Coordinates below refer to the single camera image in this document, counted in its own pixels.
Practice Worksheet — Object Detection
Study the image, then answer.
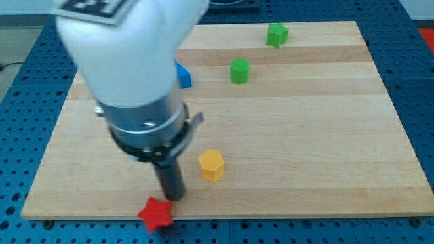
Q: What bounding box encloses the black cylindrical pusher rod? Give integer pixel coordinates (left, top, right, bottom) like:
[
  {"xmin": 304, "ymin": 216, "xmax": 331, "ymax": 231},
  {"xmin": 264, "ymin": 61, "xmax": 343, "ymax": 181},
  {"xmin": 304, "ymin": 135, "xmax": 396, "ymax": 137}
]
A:
[{"xmin": 153, "ymin": 159, "xmax": 186, "ymax": 201}]

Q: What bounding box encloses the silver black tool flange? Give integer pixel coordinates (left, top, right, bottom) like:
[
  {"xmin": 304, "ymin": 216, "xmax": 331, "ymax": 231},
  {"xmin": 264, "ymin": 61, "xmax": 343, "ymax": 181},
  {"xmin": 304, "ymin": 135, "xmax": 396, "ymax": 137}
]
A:
[{"xmin": 98, "ymin": 82, "xmax": 204, "ymax": 167}]

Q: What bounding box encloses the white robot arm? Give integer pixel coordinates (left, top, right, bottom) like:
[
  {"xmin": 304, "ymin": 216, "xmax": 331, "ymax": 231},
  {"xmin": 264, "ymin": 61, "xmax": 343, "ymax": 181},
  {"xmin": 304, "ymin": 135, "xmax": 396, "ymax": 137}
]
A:
[{"xmin": 54, "ymin": 0, "xmax": 209, "ymax": 201}]

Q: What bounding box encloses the yellow hexagon block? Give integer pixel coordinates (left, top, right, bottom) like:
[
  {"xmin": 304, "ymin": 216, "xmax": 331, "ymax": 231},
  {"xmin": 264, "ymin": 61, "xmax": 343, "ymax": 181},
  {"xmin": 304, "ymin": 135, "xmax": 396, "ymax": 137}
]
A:
[{"xmin": 199, "ymin": 150, "xmax": 225, "ymax": 182}]

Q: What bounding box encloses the red star block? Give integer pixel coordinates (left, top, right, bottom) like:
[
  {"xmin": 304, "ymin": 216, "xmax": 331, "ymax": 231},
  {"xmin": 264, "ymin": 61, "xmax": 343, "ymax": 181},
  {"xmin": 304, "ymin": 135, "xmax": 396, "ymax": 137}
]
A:
[{"xmin": 136, "ymin": 197, "xmax": 174, "ymax": 233}]

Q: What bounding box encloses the blue block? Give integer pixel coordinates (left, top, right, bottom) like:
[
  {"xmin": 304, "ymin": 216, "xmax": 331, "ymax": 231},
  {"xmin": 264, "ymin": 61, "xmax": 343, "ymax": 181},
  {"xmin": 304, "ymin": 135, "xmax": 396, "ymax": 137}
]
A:
[{"xmin": 174, "ymin": 60, "xmax": 193, "ymax": 89}]

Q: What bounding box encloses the green cylinder block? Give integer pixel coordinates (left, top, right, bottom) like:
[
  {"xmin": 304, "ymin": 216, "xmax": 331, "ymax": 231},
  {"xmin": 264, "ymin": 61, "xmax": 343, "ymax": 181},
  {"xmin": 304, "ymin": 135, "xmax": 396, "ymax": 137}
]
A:
[{"xmin": 230, "ymin": 58, "xmax": 250, "ymax": 84}]

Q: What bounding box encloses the fiducial marker tag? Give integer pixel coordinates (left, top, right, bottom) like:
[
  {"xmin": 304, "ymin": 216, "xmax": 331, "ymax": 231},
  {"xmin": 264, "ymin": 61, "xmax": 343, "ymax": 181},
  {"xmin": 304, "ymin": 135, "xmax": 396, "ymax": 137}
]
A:
[{"xmin": 53, "ymin": 0, "xmax": 137, "ymax": 26}]

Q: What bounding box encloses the wooden board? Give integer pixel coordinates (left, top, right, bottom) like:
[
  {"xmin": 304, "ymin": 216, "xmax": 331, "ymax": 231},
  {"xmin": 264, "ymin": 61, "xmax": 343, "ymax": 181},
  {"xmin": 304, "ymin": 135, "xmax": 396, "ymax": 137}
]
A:
[{"xmin": 21, "ymin": 21, "xmax": 433, "ymax": 220}]

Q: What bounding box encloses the green star block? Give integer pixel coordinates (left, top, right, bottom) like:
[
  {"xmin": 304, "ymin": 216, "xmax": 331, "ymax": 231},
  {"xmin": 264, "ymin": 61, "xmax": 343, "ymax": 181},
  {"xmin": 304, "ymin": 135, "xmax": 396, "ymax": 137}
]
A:
[{"xmin": 266, "ymin": 22, "xmax": 289, "ymax": 49}]

